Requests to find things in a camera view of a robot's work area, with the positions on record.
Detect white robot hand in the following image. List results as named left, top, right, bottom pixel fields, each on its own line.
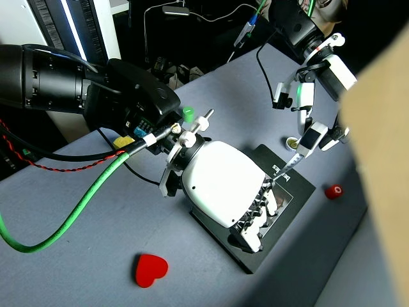
left=294, top=53, right=358, bottom=153
left=180, top=139, right=279, bottom=254

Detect grey tape measure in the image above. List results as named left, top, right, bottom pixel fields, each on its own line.
left=271, top=122, right=329, bottom=182

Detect black Beatles book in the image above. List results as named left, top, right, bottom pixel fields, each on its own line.
left=190, top=143, right=317, bottom=275

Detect person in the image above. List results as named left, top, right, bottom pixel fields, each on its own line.
left=314, top=0, right=350, bottom=24

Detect green cylinder block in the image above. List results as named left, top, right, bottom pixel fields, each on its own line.
left=181, top=106, right=196, bottom=123

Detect small bowl of green soup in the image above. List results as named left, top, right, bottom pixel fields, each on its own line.
left=284, top=136, right=303, bottom=152

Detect beige cardboard panel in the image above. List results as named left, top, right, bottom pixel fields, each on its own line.
left=338, top=22, right=409, bottom=307

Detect white plug connector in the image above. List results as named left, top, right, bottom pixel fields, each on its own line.
left=234, top=14, right=257, bottom=49

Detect yellow block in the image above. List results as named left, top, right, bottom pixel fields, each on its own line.
left=112, top=135, right=135, bottom=151

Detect red heart block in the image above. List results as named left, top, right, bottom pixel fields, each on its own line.
left=133, top=253, right=169, bottom=289

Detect red cylinder block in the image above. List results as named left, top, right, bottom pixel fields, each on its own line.
left=324, top=183, right=344, bottom=201

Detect black power strip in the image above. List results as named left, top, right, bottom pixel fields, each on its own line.
left=150, top=56, right=206, bottom=90

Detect grey table cloth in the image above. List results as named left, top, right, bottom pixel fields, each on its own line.
left=0, top=43, right=400, bottom=307

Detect grey power adapter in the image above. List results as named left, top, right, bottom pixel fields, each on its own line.
left=162, top=4, right=192, bottom=17

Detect white cabinet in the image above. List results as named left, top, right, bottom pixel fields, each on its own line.
left=0, top=0, right=130, bottom=144

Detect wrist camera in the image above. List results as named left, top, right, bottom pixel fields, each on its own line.
left=272, top=81, right=293, bottom=111
left=158, top=166, right=183, bottom=198

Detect thin black camera cable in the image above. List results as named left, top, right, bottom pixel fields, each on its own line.
left=256, top=40, right=279, bottom=97
left=97, top=127, right=161, bottom=187

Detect green cable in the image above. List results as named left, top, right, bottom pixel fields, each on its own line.
left=254, top=0, right=317, bottom=17
left=0, top=150, right=132, bottom=255

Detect red and black twisted cable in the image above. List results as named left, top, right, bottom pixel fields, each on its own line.
left=0, top=118, right=126, bottom=173

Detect thin white cable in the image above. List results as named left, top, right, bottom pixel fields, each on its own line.
left=143, top=0, right=258, bottom=65

